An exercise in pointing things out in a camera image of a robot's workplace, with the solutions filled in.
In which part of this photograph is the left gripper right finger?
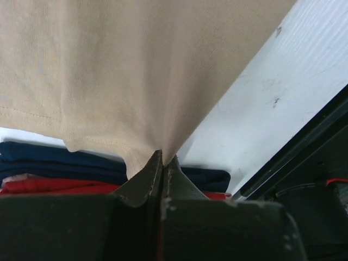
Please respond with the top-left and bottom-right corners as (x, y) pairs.
(160, 158), (307, 260)

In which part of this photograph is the beige t shirt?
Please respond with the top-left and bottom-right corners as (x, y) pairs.
(1, 1), (294, 177)

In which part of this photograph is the folded red t shirt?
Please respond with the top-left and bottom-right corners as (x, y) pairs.
(0, 178), (232, 201)

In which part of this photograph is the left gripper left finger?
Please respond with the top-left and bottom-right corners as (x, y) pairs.
(1, 151), (163, 260)

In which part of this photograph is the folded navy t shirt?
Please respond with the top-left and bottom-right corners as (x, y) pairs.
(0, 141), (231, 192)

